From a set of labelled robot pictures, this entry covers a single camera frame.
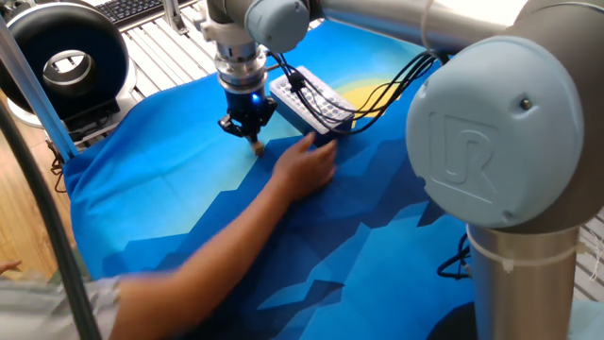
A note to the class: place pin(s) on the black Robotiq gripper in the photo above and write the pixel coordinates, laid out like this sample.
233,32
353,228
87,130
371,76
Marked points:
245,104

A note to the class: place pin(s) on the small wooden block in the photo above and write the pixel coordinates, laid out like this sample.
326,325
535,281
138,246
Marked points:
257,148

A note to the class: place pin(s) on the white blue test tube rack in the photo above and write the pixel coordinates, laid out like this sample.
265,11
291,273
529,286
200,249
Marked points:
288,90

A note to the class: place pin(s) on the person right forearm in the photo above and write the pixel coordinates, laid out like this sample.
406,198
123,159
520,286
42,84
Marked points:
189,264

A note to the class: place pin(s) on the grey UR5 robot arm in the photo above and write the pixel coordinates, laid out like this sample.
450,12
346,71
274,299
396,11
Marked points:
495,132

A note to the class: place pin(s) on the person right hand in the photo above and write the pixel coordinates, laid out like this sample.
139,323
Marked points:
304,172

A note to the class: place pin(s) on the person left hand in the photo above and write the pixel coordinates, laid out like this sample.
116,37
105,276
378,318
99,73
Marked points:
9,266

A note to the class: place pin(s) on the blue mountain print cloth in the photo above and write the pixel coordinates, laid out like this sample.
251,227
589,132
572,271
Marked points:
165,165

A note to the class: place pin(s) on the black computer keyboard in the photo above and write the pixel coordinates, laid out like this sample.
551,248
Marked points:
127,8

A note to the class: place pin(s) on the person torso striped shirt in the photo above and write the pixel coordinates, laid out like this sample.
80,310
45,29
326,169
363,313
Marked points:
47,307

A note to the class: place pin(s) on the small metal upright bracket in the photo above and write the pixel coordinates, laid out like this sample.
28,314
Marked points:
174,16

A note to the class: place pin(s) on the slanted aluminium frame post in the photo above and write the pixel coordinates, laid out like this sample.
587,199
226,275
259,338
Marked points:
33,85

